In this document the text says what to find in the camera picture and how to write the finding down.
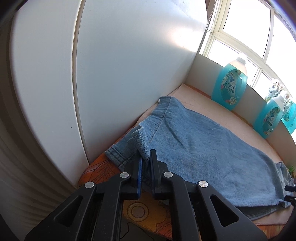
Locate white ribbed panel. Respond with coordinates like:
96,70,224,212
0,19,79,232

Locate white window frame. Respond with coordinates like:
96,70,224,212
199,0,296,98

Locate orange floral tablecloth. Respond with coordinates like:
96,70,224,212
79,153,287,241

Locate white cabinet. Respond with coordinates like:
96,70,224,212
9,0,207,188

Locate row of white spray bottles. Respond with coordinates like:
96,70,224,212
265,77,290,103

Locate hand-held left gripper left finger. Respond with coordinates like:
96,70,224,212
24,158,142,241

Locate beaded blind cord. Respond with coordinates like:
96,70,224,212
206,0,220,32

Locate blue denim pants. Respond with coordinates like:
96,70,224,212
105,96,294,220

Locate beige mat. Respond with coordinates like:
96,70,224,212
134,83,287,225

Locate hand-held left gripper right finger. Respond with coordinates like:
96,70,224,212
150,149,267,241

